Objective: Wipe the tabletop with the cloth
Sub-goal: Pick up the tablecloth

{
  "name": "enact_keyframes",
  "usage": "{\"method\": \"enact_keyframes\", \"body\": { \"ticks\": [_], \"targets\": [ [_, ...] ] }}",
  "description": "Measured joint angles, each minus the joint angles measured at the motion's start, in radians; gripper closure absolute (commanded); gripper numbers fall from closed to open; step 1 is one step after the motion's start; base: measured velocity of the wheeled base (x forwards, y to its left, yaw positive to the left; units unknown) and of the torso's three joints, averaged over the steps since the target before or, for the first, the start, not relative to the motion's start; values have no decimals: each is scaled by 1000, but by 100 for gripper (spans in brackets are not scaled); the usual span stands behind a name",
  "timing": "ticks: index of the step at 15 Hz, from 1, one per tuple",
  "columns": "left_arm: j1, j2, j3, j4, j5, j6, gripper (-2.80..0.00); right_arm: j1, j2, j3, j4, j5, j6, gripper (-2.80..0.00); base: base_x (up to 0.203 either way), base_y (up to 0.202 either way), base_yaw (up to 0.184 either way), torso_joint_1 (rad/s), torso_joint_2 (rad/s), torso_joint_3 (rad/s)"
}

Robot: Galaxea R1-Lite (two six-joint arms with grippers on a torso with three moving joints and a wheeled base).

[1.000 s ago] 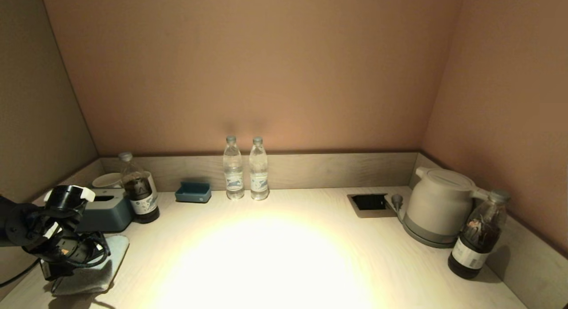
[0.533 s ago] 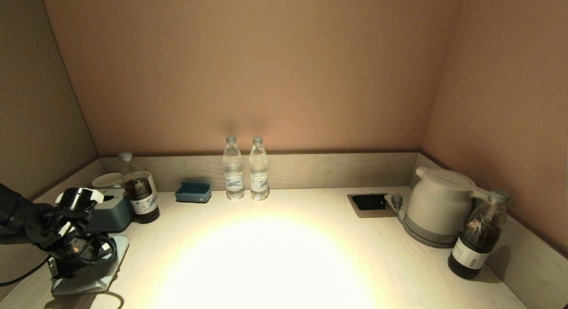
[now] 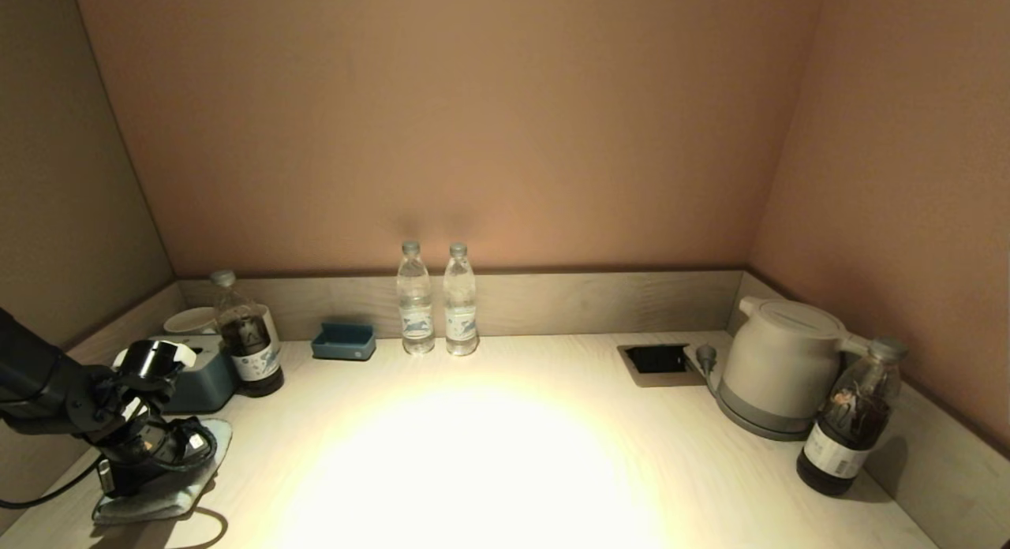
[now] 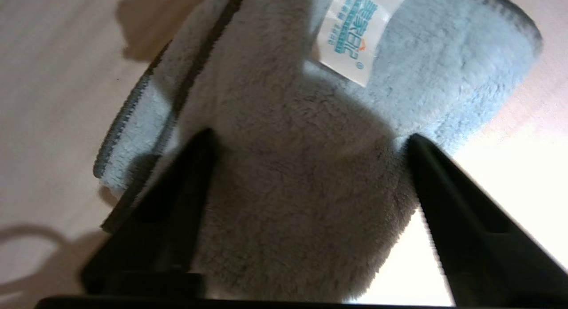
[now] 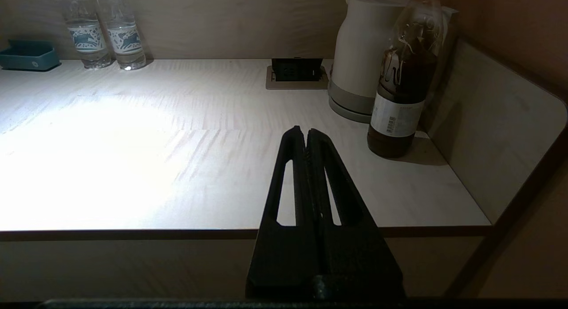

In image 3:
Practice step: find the grey kettle base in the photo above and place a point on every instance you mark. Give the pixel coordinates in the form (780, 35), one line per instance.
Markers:
(757, 427)

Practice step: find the blue-grey tissue box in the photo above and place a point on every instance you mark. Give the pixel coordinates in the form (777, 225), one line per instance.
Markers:
(209, 383)

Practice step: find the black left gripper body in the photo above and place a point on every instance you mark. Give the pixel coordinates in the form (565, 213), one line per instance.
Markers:
(146, 446)

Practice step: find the grey power plug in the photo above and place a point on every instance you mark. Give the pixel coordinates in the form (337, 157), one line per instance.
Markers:
(705, 356)

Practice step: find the white ceramic cup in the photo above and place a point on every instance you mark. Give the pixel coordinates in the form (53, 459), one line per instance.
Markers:
(189, 321)

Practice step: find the white electric kettle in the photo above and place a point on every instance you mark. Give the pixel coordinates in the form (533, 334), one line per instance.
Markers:
(777, 360)

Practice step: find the clear water bottle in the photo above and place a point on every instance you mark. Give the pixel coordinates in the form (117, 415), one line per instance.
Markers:
(415, 304)
(460, 304)

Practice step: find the grey wooden upstand board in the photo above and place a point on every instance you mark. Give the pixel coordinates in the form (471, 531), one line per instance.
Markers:
(947, 486)
(39, 466)

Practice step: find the wrist camera on white mount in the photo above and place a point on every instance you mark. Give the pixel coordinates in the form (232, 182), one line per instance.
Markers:
(154, 360)

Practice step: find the light blue microfibre cloth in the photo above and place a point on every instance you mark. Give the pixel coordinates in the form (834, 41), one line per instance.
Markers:
(158, 504)

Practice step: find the dark tea bottle white label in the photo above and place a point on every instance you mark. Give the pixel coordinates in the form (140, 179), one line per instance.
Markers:
(249, 336)
(848, 423)

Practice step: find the small blue tray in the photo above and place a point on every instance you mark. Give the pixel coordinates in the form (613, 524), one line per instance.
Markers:
(343, 345)

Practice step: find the recessed table socket box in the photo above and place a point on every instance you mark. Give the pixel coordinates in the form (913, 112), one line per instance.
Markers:
(659, 360)

